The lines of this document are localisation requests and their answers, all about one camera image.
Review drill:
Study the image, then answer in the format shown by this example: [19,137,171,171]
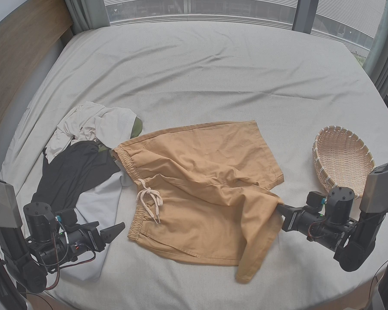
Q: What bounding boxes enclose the tan shorts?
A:
[111,120,285,284]

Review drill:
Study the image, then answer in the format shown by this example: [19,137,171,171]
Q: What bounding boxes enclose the cream white garment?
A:
[46,101,137,162]

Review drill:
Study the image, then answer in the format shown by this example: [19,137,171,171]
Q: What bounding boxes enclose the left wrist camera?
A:
[56,208,78,230]

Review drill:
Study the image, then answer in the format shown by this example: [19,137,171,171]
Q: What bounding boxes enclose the green garment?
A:
[95,116,144,156]

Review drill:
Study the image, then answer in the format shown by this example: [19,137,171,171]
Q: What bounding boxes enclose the pale grey garment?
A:
[74,173,133,282]

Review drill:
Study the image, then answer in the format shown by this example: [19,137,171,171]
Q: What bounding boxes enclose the bed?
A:
[0,0,388,310]

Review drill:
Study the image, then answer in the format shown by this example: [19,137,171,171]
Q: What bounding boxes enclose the round woven basket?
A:
[312,125,375,194]

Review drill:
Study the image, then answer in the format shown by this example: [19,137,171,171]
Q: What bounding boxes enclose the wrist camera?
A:
[306,191,326,212]
[56,208,78,230]

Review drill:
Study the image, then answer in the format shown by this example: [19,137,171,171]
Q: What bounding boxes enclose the black garment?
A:
[32,141,122,214]

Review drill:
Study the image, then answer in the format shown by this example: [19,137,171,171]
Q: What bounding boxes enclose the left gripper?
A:
[69,226,106,254]

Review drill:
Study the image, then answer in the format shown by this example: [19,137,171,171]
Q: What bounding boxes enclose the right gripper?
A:
[281,205,325,236]

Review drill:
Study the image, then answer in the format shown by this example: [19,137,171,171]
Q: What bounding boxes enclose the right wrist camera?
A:
[306,191,326,212]

